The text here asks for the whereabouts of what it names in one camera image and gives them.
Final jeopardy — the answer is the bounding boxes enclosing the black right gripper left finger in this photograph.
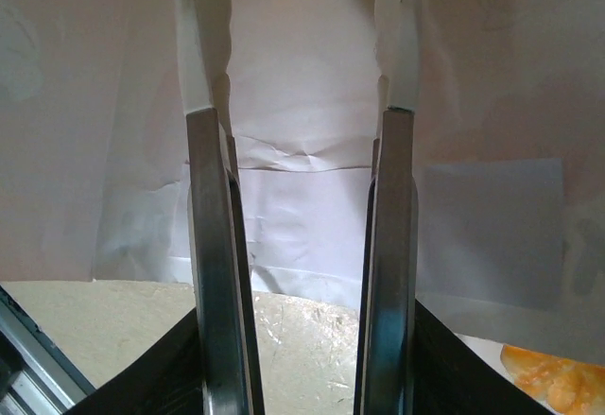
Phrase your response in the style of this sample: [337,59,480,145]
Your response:
[65,305,205,415]

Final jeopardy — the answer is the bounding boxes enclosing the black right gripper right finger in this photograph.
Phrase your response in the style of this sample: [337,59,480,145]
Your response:
[411,294,555,415]

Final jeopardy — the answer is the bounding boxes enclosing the metal tongs with white tips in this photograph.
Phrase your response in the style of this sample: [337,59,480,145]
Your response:
[172,0,423,415]

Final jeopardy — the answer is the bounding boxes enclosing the red and white paper bag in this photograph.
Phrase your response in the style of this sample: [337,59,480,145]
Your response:
[0,0,605,364]

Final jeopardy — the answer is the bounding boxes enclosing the orange braided fake bread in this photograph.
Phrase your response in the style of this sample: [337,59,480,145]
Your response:
[499,342,605,415]

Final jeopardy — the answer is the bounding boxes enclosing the aluminium front mounting rail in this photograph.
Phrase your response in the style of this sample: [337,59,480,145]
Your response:
[0,285,98,415]

